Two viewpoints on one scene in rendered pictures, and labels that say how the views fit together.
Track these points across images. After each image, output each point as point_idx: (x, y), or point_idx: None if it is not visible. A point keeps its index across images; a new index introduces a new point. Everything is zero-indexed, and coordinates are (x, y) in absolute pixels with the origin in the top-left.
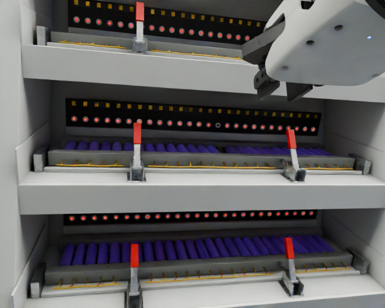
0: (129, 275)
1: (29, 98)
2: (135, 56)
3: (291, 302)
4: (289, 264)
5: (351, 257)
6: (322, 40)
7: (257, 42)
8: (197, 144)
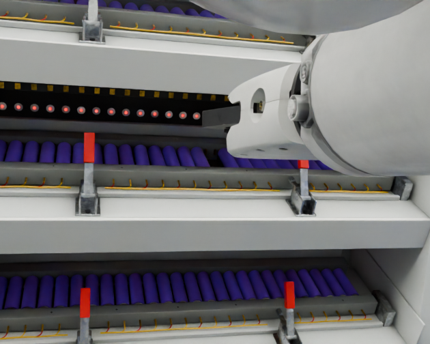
0: (79, 323)
1: None
2: (85, 48)
3: None
4: (287, 316)
5: (375, 304)
6: (271, 151)
7: (217, 117)
8: (179, 145)
